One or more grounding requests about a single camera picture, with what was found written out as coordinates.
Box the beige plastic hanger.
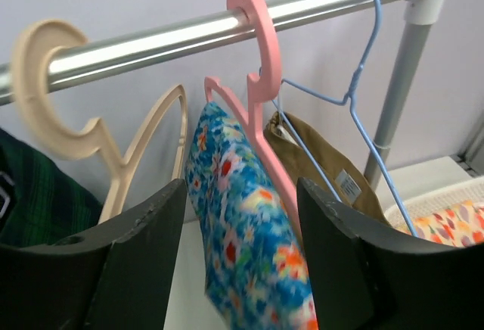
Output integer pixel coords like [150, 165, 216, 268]
[10, 18, 188, 226]

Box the orange floral cloth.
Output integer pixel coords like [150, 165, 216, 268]
[412, 200, 483, 248]

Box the tan khaki skirt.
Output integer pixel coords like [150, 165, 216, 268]
[264, 113, 389, 226]

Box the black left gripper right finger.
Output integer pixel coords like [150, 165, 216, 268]
[296, 178, 483, 329]

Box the pink plastic hanger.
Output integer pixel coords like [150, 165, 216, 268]
[204, 0, 303, 241]

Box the white metal clothes rack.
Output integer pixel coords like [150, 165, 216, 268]
[0, 0, 457, 191]

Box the white perforated plastic basket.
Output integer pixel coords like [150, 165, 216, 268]
[403, 176, 483, 219]

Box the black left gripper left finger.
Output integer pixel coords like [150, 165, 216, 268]
[1, 179, 187, 329]

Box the blue wire hanger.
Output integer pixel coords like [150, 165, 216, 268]
[259, 0, 419, 238]

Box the dark green plaid skirt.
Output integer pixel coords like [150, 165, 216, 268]
[1, 130, 103, 248]

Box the blue floral skirt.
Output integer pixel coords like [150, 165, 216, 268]
[185, 102, 318, 329]

